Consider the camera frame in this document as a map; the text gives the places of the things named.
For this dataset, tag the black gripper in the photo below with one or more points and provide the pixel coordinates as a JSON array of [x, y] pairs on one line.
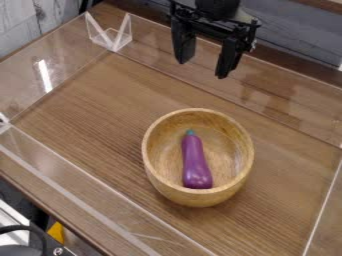
[[216, 18]]

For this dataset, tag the purple toy eggplant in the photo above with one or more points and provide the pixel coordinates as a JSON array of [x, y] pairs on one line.
[[196, 174]]

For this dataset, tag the brown wooden bowl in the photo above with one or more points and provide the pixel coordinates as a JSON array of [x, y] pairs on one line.
[[228, 152]]

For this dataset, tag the yellow tag under table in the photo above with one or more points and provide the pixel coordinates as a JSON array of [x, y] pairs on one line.
[[56, 232]]

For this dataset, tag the clear acrylic corner bracket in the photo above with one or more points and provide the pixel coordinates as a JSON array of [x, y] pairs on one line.
[[112, 39]]

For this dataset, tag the clear acrylic tray wall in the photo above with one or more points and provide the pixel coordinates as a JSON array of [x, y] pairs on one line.
[[97, 212]]

